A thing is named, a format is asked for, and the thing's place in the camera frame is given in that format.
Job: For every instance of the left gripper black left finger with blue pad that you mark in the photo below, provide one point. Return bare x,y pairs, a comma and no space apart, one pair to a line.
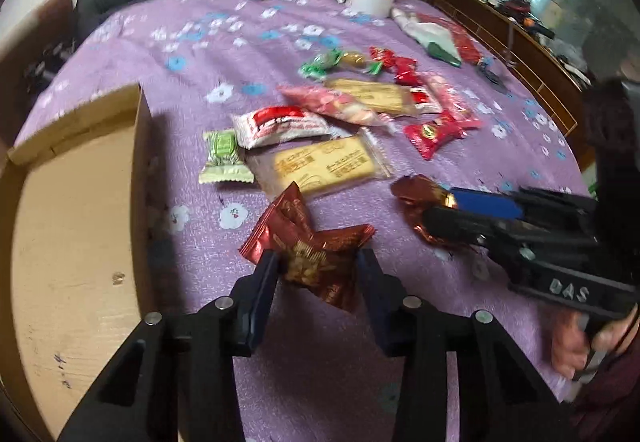
135,397

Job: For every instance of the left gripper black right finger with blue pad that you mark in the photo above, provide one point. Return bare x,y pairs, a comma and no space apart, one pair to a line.
502,397

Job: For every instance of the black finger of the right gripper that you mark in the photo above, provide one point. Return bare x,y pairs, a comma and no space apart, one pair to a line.
455,226

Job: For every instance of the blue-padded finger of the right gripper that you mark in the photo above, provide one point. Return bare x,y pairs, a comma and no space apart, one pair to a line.
494,205

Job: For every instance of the brown red foil snack bag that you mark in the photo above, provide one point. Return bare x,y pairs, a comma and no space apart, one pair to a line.
425,204

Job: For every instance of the small red candy packet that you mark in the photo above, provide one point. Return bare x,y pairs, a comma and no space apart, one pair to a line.
430,136

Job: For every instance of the yellow clear biscuit pack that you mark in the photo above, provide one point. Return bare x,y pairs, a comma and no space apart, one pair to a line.
323,167

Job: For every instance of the dark red crinkled snack bag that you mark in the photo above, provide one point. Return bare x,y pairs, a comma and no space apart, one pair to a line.
324,262

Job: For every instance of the pink clear snack pack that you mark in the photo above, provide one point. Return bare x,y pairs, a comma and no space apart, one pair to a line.
337,105

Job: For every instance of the green white snack packet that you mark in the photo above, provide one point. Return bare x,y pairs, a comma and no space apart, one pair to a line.
225,159

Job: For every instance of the white red snack packet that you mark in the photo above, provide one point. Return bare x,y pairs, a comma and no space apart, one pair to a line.
277,124

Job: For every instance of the long pink red snack pack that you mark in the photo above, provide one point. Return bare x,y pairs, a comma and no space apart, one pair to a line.
451,100

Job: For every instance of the gold green candy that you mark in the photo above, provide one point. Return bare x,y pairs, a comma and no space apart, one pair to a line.
360,63

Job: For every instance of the person's right hand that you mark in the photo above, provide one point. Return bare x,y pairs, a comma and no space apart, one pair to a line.
570,346

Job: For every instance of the black glasses on table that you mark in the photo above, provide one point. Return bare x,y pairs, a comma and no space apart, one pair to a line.
495,80

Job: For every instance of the red wrapped candy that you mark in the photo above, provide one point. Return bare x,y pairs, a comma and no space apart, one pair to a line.
384,56
405,72

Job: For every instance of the red mesh bag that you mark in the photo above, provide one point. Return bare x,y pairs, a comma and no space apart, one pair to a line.
461,39

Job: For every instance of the brown wooden cabinet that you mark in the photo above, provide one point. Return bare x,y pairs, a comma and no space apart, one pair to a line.
531,64

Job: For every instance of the white green cloth bag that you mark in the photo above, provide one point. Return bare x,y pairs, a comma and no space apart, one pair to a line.
435,40

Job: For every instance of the shallow cardboard box tray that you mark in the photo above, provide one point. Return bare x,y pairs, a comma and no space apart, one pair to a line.
74,282

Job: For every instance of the purple floral tablecloth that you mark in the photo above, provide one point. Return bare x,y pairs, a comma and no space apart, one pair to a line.
318,376

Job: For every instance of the brown armchair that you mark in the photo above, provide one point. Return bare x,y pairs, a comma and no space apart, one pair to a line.
45,26

